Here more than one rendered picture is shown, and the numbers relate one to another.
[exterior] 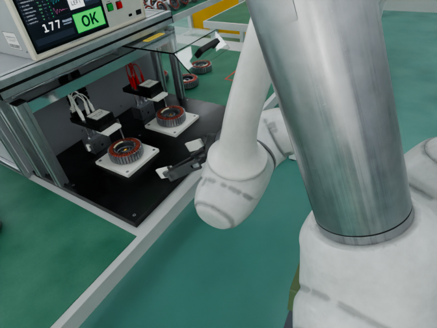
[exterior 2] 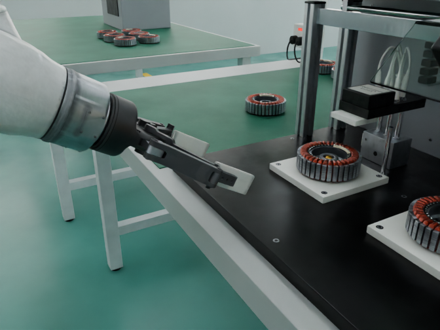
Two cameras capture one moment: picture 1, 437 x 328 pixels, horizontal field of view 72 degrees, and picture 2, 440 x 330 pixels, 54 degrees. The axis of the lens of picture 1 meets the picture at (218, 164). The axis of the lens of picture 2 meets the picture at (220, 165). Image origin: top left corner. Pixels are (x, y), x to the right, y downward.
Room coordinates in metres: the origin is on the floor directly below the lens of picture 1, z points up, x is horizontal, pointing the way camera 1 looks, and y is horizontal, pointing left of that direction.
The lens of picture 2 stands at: (0.95, -0.41, 1.12)
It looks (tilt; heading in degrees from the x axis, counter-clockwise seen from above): 25 degrees down; 116
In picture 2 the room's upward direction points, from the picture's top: straight up
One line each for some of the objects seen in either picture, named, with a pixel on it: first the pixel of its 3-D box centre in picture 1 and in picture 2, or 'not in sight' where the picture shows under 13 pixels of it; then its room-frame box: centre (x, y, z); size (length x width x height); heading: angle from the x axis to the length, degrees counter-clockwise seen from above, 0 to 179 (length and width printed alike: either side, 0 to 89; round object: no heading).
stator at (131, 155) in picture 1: (125, 150); (328, 160); (0.82, 0.30, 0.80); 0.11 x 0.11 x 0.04
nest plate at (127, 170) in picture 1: (127, 156); (327, 172); (0.82, 0.30, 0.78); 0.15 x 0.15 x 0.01; 55
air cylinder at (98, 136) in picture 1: (96, 140); (385, 146); (0.91, 0.42, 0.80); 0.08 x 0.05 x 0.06; 145
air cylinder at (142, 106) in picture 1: (143, 109); not in sight; (1.11, 0.28, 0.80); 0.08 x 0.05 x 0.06; 145
